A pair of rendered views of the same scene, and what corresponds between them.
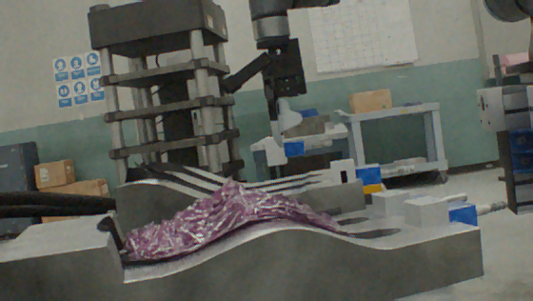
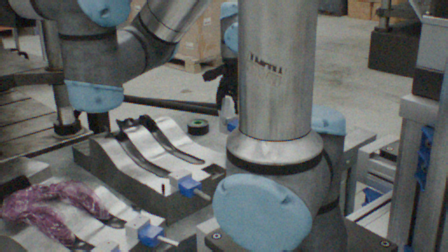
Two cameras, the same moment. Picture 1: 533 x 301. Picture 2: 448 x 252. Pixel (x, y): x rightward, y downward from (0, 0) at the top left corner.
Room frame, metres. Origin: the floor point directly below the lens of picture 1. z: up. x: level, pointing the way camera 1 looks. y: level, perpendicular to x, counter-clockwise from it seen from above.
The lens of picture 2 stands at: (0.28, -0.93, 1.53)
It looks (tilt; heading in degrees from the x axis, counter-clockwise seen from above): 23 degrees down; 41
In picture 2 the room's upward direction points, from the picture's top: 1 degrees counter-clockwise
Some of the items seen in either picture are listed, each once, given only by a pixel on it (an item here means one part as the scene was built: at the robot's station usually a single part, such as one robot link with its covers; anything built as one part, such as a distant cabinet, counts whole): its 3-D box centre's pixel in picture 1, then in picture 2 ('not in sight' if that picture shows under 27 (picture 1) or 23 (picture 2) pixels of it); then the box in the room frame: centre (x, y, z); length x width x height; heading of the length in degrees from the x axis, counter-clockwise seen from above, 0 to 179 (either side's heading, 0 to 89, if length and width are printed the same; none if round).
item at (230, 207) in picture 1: (229, 216); (50, 202); (0.76, 0.05, 0.90); 0.26 x 0.18 x 0.08; 101
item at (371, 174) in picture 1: (373, 173); (192, 189); (1.03, -0.17, 0.89); 0.13 x 0.05 x 0.05; 84
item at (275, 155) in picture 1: (299, 147); (239, 127); (1.33, -0.08, 0.93); 0.13 x 0.05 x 0.05; 84
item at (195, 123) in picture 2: not in sight; (198, 127); (1.45, 0.21, 0.82); 0.08 x 0.08 x 0.04
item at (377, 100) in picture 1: (370, 104); not in sight; (7.02, -1.23, 0.94); 0.41 x 0.33 x 0.29; 91
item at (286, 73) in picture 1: (281, 70); (235, 77); (1.33, -0.06, 1.09); 0.09 x 0.08 x 0.12; 84
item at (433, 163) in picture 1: (391, 146); not in sight; (6.99, -1.39, 0.47); 1.10 x 0.52 x 0.94; 91
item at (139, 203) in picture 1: (212, 206); (150, 155); (1.12, 0.09, 0.87); 0.50 x 0.26 x 0.14; 84
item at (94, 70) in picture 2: not in sight; (100, 66); (0.66, -0.37, 1.34); 0.11 x 0.08 x 0.11; 16
